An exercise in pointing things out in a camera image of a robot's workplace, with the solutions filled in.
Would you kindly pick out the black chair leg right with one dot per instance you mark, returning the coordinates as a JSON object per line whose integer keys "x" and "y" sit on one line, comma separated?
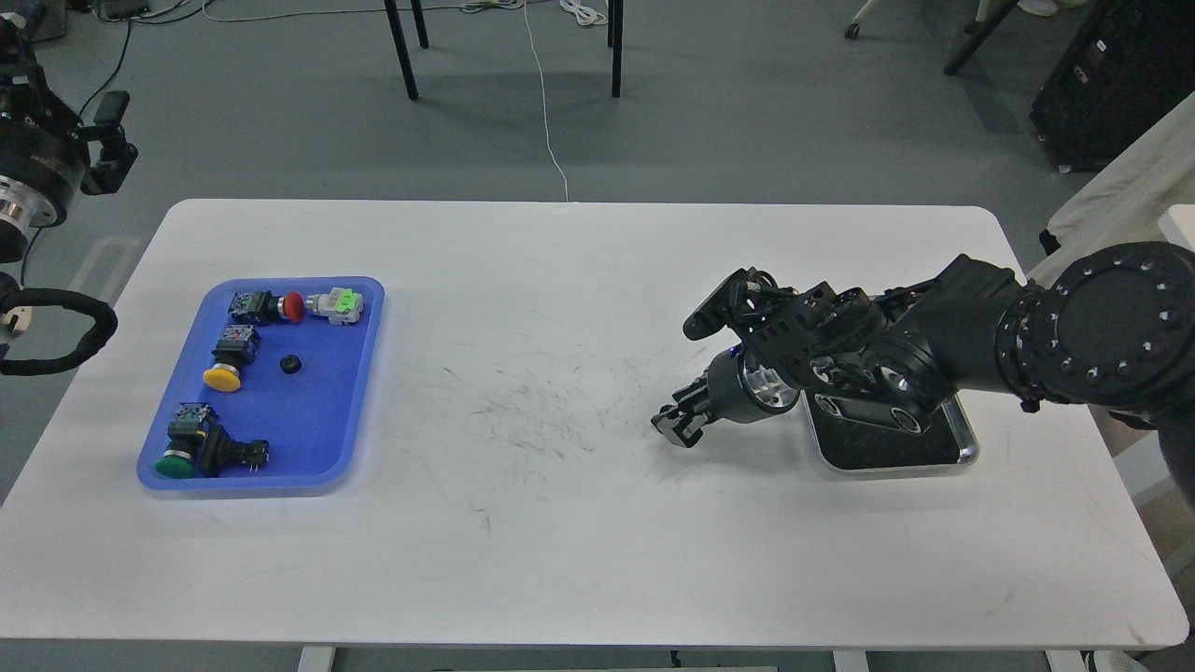
{"x": 615, "y": 27}

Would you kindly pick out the green push button switch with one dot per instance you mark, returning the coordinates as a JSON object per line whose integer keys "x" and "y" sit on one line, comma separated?
{"x": 199, "y": 445}

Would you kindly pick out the black equipment case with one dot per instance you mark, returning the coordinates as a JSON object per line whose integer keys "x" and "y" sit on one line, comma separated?
{"x": 1129, "y": 65}

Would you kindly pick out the green white switch module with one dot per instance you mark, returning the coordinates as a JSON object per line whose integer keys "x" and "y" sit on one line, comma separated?
{"x": 340, "y": 306}

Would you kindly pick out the red push button switch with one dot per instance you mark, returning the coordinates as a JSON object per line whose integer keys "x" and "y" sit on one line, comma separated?
{"x": 262, "y": 307}

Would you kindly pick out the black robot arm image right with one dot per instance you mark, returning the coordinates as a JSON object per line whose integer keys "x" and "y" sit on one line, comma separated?
{"x": 1114, "y": 331}

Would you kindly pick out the black chair leg left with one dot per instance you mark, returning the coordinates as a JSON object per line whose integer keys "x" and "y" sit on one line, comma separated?
{"x": 394, "y": 22}

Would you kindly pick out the blue plastic tray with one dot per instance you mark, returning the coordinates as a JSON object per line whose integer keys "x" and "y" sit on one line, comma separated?
{"x": 309, "y": 418}

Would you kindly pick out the black chair leg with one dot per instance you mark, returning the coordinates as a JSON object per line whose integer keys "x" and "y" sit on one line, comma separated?
{"x": 394, "y": 22}
{"x": 615, "y": 27}

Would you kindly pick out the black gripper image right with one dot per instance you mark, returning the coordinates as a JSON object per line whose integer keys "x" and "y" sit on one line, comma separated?
{"x": 735, "y": 387}

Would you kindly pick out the silver metal tray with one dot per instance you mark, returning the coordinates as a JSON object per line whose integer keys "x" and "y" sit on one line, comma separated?
{"x": 867, "y": 451}

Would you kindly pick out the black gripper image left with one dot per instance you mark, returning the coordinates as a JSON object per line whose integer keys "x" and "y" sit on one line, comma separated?
{"x": 45, "y": 167}

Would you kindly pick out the yellow push button switch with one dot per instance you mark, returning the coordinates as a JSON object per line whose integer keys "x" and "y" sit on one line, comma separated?
{"x": 237, "y": 346}

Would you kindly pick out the beige cloth cover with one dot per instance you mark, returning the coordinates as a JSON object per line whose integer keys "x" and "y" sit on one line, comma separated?
{"x": 1123, "y": 202}

